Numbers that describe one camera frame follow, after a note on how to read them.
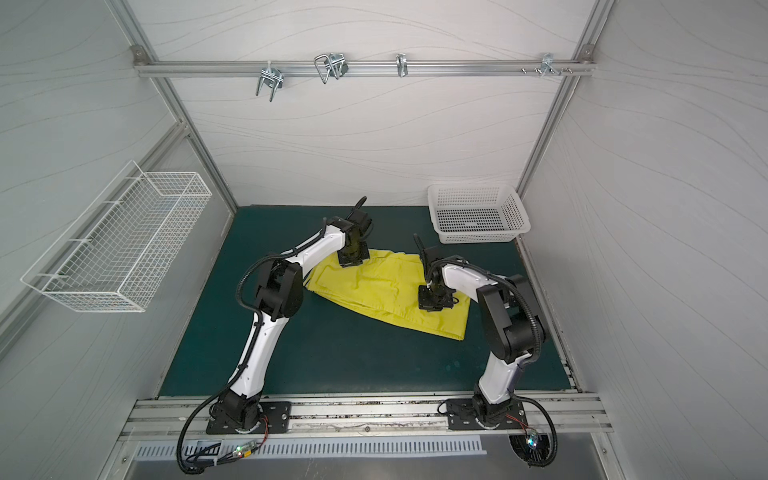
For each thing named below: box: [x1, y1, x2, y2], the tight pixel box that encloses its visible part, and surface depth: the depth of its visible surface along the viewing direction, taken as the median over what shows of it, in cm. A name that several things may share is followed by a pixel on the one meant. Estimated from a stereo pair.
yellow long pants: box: [304, 248, 471, 341], surface depth 95 cm
